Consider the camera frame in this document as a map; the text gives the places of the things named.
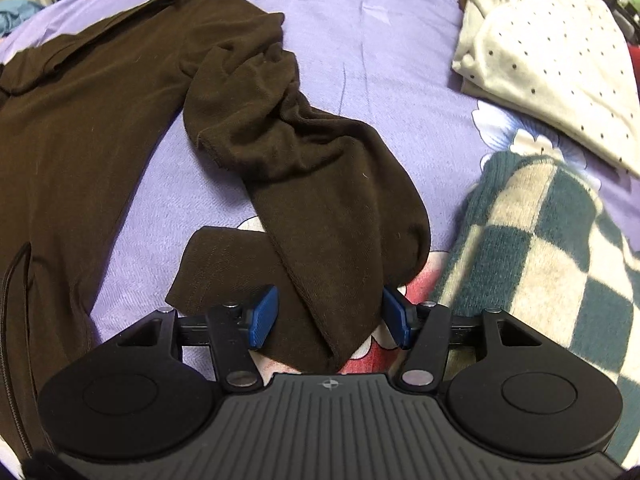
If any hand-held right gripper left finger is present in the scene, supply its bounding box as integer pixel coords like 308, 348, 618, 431
117, 285, 279, 394

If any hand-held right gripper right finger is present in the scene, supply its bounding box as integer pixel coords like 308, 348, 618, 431
382, 287, 544, 394

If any dark brown long-sleeve shirt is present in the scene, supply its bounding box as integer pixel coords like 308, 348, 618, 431
0, 0, 432, 461

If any green cream checkered blanket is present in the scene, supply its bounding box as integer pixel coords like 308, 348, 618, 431
430, 152, 640, 467

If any purple floral bedsheet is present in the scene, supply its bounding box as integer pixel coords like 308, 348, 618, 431
0, 0, 640, 376

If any white polka dot garment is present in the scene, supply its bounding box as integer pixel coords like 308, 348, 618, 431
451, 0, 640, 179

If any black cable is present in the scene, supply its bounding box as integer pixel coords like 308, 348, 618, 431
0, 242, 32, 461

